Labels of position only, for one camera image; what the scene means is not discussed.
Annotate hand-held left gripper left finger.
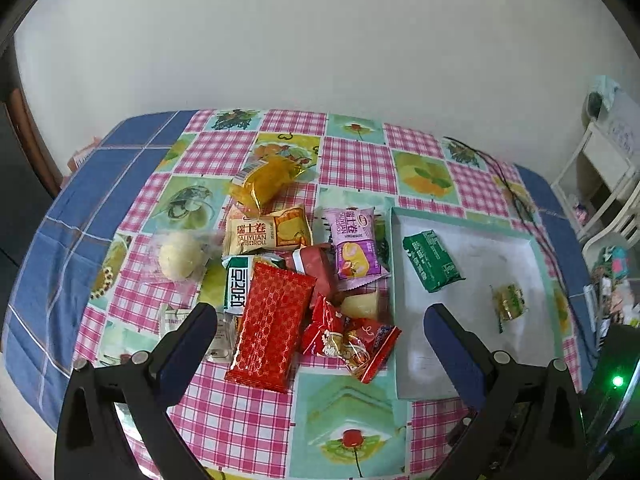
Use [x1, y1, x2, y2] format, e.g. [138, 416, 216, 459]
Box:
[54, 302, 218, 480]

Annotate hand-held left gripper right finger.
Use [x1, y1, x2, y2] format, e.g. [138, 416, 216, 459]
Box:
[423, 303, 588, 480]

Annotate white clear snack packet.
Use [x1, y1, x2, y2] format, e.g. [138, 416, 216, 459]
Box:
[159, 302, 241, 363]

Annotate small red snack packet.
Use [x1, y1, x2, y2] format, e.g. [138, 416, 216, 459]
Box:
[342, 317, 402, 383]
[301, 294, 346, 358]

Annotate white and green snack packet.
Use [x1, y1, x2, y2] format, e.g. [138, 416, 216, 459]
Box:
[221, 254, 286, 317]

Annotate large red patterned packet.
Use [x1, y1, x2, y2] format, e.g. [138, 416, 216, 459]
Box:
[224, 261, 317, 393]

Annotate round bun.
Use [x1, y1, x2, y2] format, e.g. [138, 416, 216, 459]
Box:
[145, 227, 223, 286]

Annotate white shallow tray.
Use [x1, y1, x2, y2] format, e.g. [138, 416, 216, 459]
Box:
[389, 206, 566, 401]

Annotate yellow cake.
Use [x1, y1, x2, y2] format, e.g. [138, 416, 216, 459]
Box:
[340, 290, 393, 321]

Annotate maroon snack packet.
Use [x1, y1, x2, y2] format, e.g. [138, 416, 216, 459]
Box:
[285, 242, 341, 308]

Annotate small yellow-green candy packet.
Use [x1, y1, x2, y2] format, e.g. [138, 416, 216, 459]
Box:
[490, 282, 528, 333]

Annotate dark green snack packet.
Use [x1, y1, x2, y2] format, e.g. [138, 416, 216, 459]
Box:
[402, 230, 465, 293]

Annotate colourful clutter pile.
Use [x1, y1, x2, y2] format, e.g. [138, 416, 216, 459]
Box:
[585, 245, 640, 326]

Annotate cream cake roll packet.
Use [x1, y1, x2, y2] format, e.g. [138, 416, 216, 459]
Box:
[223, 204, 313, 258]

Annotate purple cake roll packet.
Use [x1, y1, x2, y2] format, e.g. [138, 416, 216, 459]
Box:
[322, 206, 391, 295]

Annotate blue striped sheet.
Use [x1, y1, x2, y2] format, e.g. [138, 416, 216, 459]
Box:
[2, 110, 601, 433]

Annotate orange translucent snack packet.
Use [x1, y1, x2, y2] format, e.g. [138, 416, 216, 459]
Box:
[229, 154, 313, 213]

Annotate pink paper item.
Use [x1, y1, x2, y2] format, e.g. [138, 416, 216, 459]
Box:
[67, 137, 103, 173]

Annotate pink checked fruit tablecloth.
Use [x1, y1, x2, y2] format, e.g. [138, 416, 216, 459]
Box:
[75, 108, 596, 480]

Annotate teal patterned cloth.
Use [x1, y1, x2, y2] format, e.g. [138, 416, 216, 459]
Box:
[587, 75, 633, 121]

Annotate black cable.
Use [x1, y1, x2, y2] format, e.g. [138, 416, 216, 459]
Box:
[442, 136, 601, 356]

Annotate brown wooden door frame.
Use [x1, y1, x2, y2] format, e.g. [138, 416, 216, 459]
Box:
[0, 45, 63, 196]

